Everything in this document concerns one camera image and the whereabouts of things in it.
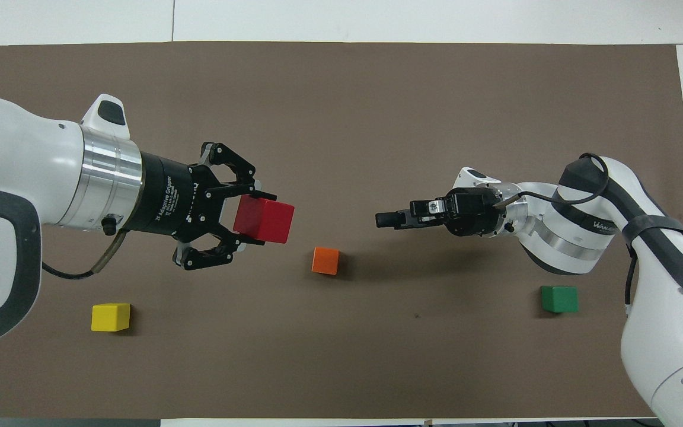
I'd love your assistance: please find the brown paper mat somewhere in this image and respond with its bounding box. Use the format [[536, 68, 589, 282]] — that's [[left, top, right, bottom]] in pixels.
[[0, 41, 683, 420]]

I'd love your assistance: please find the green wooden block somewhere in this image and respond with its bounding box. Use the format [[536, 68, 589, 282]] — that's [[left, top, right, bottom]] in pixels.
[[541, 286, 579, 314]]

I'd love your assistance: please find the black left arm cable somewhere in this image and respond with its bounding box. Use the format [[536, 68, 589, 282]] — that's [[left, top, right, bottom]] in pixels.
[[41, 228, 130, 281]]

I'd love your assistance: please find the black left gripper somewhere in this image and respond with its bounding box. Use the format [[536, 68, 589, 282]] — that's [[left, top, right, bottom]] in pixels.
[[139, 141, 278, 272]]

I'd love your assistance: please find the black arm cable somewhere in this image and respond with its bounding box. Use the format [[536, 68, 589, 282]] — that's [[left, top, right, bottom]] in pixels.
[[41, 228, 130, 281], [491, 152, 640, 310]]

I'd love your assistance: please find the red wooden block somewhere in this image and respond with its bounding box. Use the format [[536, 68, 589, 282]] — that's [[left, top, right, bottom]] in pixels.
[[232, 195, 296, 245]]

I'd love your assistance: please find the orange wooden block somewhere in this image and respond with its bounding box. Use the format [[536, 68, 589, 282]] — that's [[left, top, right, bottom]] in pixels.
[[311, 247, 340, 276]]

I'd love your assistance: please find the yellow wooden block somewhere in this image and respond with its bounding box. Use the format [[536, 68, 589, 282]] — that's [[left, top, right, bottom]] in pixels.
[[91, 303, 132, 333]]

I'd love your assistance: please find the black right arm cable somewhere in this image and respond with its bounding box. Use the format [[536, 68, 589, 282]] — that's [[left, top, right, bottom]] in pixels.
[[491, 152, 640, 310]]

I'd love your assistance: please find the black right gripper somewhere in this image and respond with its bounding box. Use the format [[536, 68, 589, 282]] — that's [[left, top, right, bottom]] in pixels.
[[375, 187, 505, 238]]

